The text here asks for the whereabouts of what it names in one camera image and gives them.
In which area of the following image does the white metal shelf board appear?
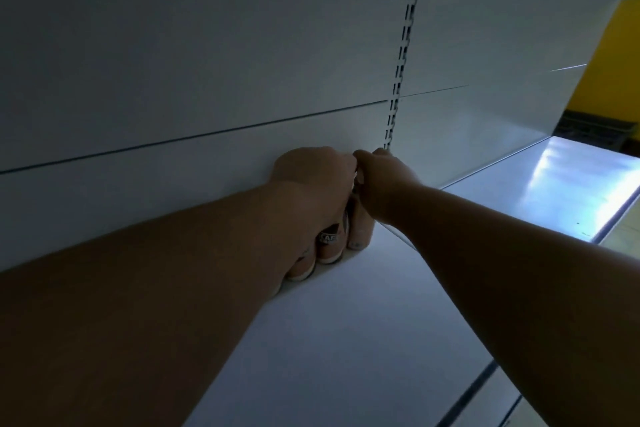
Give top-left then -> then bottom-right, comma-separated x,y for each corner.
182,219 -> 501,427
439,135 -> 640,244

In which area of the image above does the person's left forearm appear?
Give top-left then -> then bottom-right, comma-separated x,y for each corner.
0,180 -> 321,427

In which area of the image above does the pink drink can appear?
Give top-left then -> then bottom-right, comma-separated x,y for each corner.
346,191 -> 376,252
315,211 -> 348,265
284,251 -> 319,283

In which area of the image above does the person's right forearm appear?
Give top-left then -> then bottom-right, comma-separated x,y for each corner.
392,181 -> 640,427

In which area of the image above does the black plastic crate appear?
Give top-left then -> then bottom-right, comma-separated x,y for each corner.
554,109 -> 640,158

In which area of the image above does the person's right hand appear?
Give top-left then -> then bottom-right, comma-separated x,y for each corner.
352,147 -> 424,225

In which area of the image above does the person's left hand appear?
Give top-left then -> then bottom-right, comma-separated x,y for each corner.
269,146 -> 359,262

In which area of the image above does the slotted metal shelf upright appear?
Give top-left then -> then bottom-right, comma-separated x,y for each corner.
383,0 -> 426,151

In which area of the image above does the white shelf back panel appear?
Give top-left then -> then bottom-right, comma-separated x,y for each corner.
389,0 -> 640,189
0,0 -> 420,273

